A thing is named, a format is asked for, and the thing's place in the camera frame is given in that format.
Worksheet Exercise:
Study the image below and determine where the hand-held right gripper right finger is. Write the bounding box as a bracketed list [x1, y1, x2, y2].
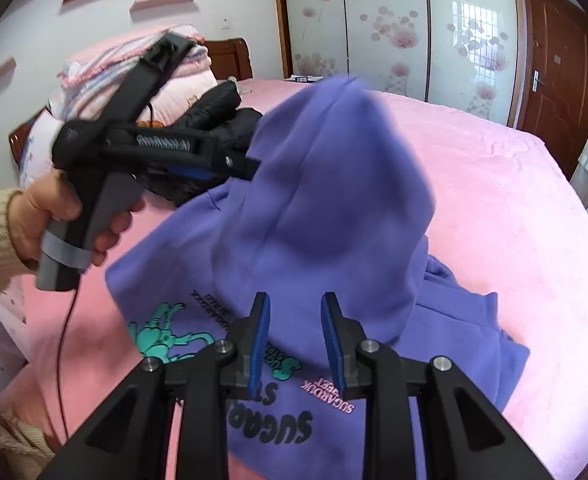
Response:
[321, 291, 550, 480]

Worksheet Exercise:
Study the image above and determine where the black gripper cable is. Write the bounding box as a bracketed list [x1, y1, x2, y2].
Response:
[54, 287, 82, 448]

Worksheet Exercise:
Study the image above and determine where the pink frilled pillow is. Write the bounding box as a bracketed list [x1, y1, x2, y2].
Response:
[61, 24, 197, 86]

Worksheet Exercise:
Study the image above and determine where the white cartoon print quilt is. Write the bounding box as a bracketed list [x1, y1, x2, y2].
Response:
[19, 67, 220, 196]

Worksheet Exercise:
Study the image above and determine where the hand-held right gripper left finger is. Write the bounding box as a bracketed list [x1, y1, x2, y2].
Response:
[36, 291, 272, 480]

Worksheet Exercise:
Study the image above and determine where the black puffer jacket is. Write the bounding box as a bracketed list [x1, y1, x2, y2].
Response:
[134, 81, 265, 208]

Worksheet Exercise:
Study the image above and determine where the floral sliding wardrobe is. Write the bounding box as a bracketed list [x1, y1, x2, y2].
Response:
[271, 0, 525, 128]

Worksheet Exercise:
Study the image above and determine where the folded pastel quilt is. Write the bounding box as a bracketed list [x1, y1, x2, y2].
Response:
[59, 42, 210, 106]

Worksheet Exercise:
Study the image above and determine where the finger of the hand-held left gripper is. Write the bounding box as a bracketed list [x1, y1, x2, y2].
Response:
[124, 157, 260, 183]
[105, 126, 262, 175]

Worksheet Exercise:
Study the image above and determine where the brown wooden door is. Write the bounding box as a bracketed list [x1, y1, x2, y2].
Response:
[516, 0, 588, 181]

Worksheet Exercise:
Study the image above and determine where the purple printed hoodie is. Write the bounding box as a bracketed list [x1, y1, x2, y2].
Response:
[105, 74, 531, 480]

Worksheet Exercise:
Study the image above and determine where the person's beige knit sweater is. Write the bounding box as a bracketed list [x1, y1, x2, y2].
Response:
[0, 399, 57, 480]

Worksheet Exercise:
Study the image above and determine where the white printed cushion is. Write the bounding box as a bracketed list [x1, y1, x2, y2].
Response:
[18, 110, 62, 193]

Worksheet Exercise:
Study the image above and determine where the person's left hand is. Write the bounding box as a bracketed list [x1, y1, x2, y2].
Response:
[6, 170, 146, 268]

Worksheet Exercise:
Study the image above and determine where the pink bed blanket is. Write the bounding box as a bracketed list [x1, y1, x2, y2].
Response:
[0, 77, 588, 480]

